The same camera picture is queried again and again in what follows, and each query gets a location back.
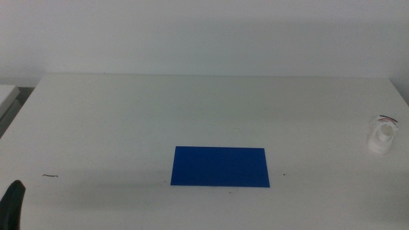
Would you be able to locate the blue rectangular mat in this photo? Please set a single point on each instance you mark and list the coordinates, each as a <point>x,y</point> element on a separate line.
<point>220,166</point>

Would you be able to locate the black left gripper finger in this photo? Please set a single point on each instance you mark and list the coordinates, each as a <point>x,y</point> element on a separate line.
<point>12,204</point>

